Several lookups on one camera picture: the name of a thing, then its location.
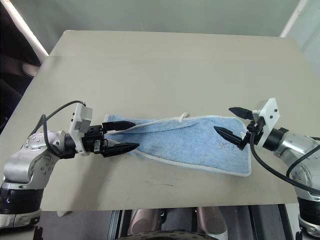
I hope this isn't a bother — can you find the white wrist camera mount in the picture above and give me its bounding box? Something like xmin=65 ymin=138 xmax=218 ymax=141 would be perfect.
xmin=67 ymin=102 xmax=94 ymax=158
xmin=251 ymin=98 xmax=281 ymax=149

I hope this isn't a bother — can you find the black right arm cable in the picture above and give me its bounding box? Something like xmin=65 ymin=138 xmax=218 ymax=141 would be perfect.
xmin=249 ymin=129 xmax=320 ymax=195

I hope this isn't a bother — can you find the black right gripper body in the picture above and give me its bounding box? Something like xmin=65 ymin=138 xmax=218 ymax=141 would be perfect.
xmin=246 ymin=117 xmax=267 ymax=145

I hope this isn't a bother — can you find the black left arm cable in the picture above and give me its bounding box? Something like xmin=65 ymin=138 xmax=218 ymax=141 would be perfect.
xmin=32 ymin=100 xmax=87 ymax=153

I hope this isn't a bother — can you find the white pipe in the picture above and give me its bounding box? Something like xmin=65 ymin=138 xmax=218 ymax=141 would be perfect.
xmin=279 ymin=0 xmax=312 ymax=38

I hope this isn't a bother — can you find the white slanted bar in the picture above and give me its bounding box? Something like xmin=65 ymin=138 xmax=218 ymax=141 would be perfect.
xmin=4 ymin=0 xmax=50 ymax=60

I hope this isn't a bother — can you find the rounded grey-pink shape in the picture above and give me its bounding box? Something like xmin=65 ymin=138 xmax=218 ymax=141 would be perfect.
xmin=196 ymin=206 xmax=229 ymax=239
xmin=129 ymin=208 xmax=164 ymax=235

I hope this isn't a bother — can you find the black table frame bar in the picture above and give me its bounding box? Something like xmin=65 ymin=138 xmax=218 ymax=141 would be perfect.
xmin=108 ymin=209 xmax=126 ymax=240
xmin=249 ymin=204 xmax=295 ymax=240

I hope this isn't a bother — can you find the white rounded piece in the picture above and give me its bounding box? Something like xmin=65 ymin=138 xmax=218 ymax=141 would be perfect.
xmin=22 ymin=62 xmax=41 ymax=77

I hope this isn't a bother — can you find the blue towel with white trim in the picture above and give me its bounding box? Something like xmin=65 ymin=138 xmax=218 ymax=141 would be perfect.
xmin=103 ymin=112 xmax=252 ymax=178

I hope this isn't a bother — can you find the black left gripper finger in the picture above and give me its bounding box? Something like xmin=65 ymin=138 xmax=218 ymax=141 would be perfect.
xmin=101 ymin=120 xmax=137 ymax=132
xmin=101 ymin=142 xmax=140 ymax=159

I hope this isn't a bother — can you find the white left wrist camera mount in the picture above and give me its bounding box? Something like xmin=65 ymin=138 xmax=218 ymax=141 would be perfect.
xmin=67 ymin=102 xmax=94 ymax=158

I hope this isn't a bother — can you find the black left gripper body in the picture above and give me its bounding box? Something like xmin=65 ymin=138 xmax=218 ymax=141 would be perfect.
xmin=83 ymin=124 xmax=110 ymax=158

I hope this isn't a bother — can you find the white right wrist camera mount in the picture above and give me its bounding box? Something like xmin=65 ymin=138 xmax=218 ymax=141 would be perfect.
xmin=251 ymin=98 xmax=281 ymax=149

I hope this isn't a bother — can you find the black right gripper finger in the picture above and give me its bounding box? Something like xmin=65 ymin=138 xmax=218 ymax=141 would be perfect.
xmin=213 ymin=126 xmax=248 ymax=151
xmin=228 ymin=106 xmax=254 ymax=122

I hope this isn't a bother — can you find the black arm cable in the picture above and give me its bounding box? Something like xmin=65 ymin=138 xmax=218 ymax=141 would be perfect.
xmin=249 ymin=129 xmax=320 ymax=195
xmin=32 ymin=100 xmax=87 ymax=153

